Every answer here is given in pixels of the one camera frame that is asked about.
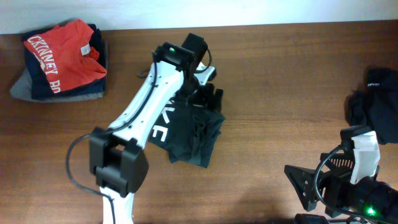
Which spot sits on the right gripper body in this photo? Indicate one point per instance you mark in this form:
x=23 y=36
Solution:
x=336 y=181

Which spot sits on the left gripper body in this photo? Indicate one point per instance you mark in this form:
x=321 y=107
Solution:
x=198 y=94

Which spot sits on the dark green t-shirt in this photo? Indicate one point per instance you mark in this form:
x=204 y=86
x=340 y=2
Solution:
x=187 y=132

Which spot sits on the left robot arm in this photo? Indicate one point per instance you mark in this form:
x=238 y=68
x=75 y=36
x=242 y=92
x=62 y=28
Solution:
x=117 y=158

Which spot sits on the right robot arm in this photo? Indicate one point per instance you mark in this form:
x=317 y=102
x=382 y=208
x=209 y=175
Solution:
x=380 y=200

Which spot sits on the black garment pile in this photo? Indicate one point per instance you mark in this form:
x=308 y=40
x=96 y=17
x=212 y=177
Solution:
x=375 y=104

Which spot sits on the folded red printed t-shirt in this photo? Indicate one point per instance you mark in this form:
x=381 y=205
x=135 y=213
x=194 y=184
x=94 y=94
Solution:
x=66 y=59

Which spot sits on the folded navy blue garment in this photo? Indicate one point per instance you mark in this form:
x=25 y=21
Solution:
x=37 y=84

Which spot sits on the folded grey garment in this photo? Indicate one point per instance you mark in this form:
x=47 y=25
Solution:
x=21 y=91

